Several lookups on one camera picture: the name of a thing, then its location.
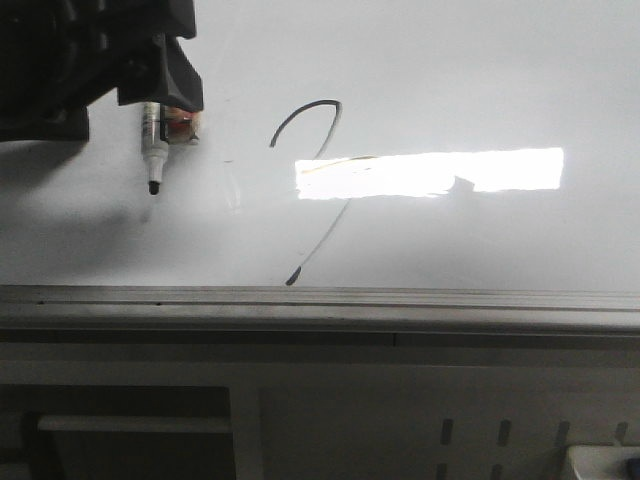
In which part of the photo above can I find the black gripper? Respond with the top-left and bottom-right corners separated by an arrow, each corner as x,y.
1,1 -> 204,142

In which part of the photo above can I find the white black whiteboard marker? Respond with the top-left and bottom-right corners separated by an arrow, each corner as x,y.
141,102 -> 169,196

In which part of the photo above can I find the white whiteboard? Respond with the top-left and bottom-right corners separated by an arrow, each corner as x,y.
1,1 -> 639,292

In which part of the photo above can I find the white pegboard panel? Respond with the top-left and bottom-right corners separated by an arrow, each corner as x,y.
259,365 -> 639,479

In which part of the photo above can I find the white marker holder box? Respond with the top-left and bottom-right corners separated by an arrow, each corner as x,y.
560,445 -> 639,480

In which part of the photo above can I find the aluminium whiteboard tray rail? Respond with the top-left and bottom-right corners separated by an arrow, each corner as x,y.
1,285 -> 639,344

